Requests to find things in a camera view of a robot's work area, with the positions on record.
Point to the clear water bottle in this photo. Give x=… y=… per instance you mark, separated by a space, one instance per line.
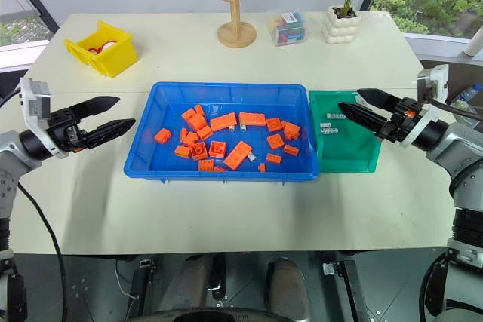
x=471 y=92

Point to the wooden tree stand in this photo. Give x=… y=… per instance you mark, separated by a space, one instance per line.
x=235 y=9

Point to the white red-rimmed disc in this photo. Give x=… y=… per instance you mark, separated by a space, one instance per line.
x=108 y=45

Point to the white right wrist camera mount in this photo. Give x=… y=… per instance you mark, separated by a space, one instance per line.
x=434 y=80

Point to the dark rounded shape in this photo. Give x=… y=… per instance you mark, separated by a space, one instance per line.
x=287 y=288

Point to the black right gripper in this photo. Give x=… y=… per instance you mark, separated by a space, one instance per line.
x=402 y=122

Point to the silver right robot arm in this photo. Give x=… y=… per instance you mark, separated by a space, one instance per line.
x=460 y=141

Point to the clear box of parts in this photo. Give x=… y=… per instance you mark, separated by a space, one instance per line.
x=288 y=29

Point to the green plastic bin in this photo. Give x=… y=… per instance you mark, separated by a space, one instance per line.
x=347 y=152

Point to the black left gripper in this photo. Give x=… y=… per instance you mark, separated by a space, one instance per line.
x=64 y=129

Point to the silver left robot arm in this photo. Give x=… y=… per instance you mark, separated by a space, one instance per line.
x=11 y=148

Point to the blue plastic tray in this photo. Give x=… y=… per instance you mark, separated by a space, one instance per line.
x=170 y=92

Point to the white cylinder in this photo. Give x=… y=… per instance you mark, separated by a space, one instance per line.
x=474 y=43

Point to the black metal bracket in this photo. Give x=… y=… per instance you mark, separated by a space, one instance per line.
x=345 y=288
x=145 y=280

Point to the small orange toy brick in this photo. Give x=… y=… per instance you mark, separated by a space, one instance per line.
x=183 y=134
x=261 y=167

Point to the yellow plastic bin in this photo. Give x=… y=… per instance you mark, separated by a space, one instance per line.
x=117 y=58

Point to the long orange toy brick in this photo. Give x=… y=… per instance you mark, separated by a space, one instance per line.
x=222 y=123
x=252 y=119
x=237 y=155

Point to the white bubble plant pot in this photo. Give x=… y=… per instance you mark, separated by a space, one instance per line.
x=339 y=29

